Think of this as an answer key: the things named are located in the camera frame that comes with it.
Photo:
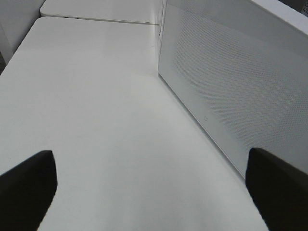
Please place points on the white microwave door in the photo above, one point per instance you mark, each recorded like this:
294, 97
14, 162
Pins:
241, 68

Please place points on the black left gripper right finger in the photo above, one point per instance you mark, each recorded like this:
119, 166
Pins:
278, 190

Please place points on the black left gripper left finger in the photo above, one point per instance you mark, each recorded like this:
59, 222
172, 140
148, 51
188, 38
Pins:
27, 191

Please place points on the white microwave oven body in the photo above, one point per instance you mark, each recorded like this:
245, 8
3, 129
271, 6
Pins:
298, 5

